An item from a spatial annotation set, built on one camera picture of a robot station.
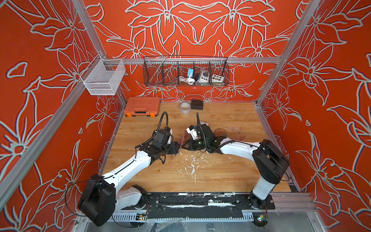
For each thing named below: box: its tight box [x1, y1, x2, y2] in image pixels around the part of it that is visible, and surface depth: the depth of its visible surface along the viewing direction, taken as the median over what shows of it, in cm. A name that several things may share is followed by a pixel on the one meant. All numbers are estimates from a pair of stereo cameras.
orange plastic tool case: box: [123, 96, 161, 118], surface depth 116 cm
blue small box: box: [187, 68, 195, 78], surface depth 85 cm
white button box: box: [211, 73, 225, 83], surface depth 96 cm
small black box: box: [190, 99, 204, 111], surface depth 116 cm
